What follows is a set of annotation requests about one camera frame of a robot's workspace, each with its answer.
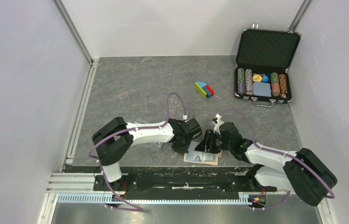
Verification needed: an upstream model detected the colourful toy brick block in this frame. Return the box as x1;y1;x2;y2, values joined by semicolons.
194;81;214;98

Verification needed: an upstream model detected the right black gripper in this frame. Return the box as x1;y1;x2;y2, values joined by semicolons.
195;129;233;154

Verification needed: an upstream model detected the blue playing card deck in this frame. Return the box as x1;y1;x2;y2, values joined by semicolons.
253;82;271;97

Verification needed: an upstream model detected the black poker chip case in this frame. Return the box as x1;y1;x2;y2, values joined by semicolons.
233;28;301;107

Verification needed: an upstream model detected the yellow dealer chip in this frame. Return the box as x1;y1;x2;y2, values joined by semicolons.
253;74;263;82

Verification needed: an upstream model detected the orange brown chip stack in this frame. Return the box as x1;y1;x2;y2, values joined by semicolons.
278;74;288;98

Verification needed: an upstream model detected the grey pink chip stack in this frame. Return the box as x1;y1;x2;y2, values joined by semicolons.
245;69;253;95

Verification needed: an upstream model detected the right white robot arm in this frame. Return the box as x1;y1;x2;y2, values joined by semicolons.
195;122;338;206

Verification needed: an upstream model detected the beige card holder wallet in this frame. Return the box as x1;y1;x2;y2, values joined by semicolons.
183;141;222;166

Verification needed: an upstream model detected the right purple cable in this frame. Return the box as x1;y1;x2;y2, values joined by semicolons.
219;108;336;211

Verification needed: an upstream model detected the blue dealer chip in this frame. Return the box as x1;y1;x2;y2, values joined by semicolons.
261;74;270;83

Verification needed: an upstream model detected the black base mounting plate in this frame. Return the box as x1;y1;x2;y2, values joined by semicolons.
93;166;277;200

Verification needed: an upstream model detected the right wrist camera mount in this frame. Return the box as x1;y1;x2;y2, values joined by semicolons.
212;113;224;134

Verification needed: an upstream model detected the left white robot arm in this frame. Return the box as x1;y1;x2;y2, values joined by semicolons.
89;117;202;190

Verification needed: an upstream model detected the green red chip stack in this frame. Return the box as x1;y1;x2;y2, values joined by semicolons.
270;72;280;97

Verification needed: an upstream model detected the green purple chip stack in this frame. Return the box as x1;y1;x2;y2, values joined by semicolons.
237;68;245;94

